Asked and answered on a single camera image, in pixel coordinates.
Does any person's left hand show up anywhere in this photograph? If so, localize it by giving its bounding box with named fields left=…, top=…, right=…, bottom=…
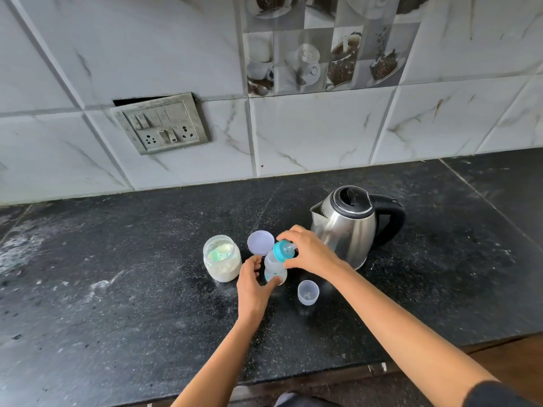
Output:
left=236, top=254, right=283, bottom=325

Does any person's right hand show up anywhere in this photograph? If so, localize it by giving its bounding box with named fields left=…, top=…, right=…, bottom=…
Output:
left=276, top=224, right=347, bottom=280

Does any clear baby bottle blue print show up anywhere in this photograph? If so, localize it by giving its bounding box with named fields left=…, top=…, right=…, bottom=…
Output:
left=264, top=249, right=288, bottom=285

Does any teal bottle nipple collar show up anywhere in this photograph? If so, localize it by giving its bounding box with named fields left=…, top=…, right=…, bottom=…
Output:
left=273, top=240, right=299, bottom=263

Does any glass jar of white powder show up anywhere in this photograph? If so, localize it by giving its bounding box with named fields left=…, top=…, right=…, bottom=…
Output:
left=202, top=235, right=243, bottom=283

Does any clear bottle cap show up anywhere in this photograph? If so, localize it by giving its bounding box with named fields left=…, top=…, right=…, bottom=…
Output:
left=297, top=280, right=320, bottom=306

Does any steel electric kettle black handle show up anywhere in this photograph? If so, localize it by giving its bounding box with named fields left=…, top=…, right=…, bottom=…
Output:
left=310, top=185, right=407, bottom=271

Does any teal measuring scoop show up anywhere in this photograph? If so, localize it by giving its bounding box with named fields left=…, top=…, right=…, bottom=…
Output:
left=206, top=244, right=233, bottom=262

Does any pale lavender jar lid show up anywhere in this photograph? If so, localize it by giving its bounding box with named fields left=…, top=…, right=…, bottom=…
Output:
left=247, top=230, right=275, bottom=256

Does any person's left forearm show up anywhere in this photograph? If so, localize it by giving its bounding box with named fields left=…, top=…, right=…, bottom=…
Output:
left=171, top=315, right=255, bottom=407

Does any person's right forearm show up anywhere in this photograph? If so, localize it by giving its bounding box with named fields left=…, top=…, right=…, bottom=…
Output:
left=335, top=262, right=497, bottom=407

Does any brown lower cabinet front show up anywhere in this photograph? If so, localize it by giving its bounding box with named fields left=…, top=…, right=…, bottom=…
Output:
left=118, top=334, right=543, bottom=407

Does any dark shirt sleeve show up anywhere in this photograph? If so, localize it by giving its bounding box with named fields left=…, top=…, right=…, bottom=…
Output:
left=462, top=380, right=543, bottom=407

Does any grey wall switch socket panel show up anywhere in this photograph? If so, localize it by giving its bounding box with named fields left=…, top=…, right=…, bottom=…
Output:
left=109, top=92, right=212, bottom=156

